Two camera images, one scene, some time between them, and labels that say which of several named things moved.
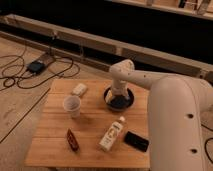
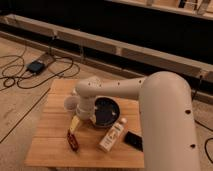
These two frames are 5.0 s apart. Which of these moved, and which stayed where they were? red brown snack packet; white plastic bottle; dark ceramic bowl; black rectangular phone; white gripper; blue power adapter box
Moved: white gripper; dark ceramic bowl
Stayed: white plastic bottle; red brown snack packet; black rectangular phone; blue power adapter box
